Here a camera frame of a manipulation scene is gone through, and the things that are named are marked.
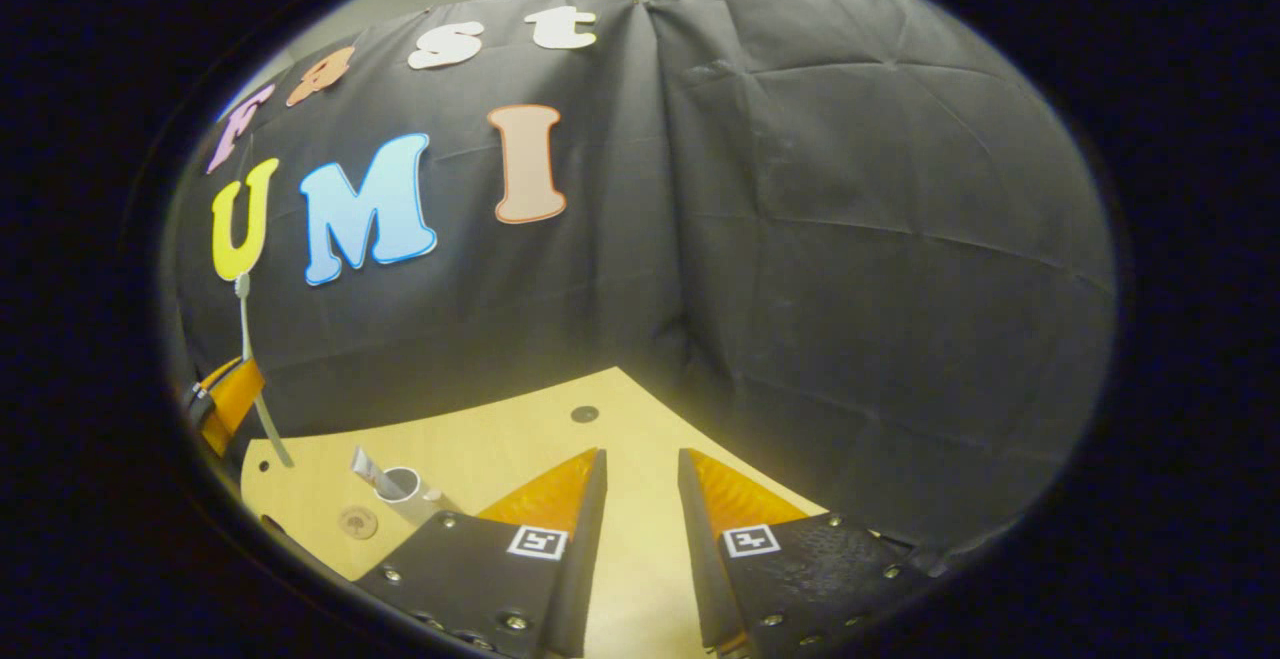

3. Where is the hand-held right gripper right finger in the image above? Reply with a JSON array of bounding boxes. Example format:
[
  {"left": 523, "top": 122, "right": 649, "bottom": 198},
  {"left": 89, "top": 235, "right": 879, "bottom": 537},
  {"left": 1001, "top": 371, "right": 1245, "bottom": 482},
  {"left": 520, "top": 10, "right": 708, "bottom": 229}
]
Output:
[{"left": 677, "top": 447, "right": 947, "bottom": 659}]

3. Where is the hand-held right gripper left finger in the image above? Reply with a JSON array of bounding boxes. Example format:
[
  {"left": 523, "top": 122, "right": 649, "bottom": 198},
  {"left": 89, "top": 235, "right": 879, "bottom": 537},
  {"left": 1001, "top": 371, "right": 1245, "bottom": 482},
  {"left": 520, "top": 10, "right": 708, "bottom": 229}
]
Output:
[{"left": 355, "top": 447, "right": 610, "bottom": 659}]

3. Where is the pale blue toothbrush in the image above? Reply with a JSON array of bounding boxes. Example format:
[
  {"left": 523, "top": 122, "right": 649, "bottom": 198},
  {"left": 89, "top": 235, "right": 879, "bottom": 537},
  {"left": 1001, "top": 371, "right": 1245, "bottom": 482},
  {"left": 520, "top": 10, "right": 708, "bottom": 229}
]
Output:
[{"left": 234, "top": 274, "right": 295, "bottom": 469}]

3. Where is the white toothpaste tube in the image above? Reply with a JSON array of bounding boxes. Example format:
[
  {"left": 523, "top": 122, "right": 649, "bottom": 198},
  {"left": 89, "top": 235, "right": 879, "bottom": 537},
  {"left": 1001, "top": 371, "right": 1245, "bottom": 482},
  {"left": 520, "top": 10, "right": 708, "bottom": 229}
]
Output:
[{"left": 350, "top": 446, "right": 406, "bottom": 500}]

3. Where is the white cup with wooden handle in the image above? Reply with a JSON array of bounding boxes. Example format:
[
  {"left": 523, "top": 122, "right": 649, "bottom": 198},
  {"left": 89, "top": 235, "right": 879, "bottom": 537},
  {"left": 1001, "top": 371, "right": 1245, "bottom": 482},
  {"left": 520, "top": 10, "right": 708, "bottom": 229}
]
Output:
[{"left": 385, "top": 466, "right": 447, "bottom": 529}]

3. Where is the wooden desktop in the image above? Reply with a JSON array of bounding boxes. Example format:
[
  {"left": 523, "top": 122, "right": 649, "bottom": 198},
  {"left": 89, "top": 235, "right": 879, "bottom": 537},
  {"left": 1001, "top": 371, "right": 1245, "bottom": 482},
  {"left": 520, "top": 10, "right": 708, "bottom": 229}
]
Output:
[{"left": 240, "top": 366, "right": 831, "bottom": 659}]

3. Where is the black backdrop cloth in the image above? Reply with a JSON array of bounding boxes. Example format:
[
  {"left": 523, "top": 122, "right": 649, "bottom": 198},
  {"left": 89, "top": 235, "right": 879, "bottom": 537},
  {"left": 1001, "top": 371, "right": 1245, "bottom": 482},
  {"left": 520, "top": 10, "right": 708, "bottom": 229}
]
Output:
[{"left": 170, "top": 0, "right": 1117, "bottom": 560}]

